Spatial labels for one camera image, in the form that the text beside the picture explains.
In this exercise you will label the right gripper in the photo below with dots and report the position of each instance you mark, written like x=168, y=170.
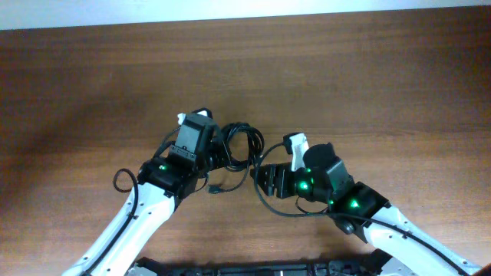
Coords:
x=277, y=170

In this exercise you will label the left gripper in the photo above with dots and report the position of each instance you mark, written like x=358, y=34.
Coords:
x=224, y=156

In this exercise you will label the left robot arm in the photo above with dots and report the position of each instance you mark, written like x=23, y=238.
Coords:
x=159, y=187

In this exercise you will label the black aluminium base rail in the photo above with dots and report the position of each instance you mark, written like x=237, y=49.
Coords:
x=365, y=265

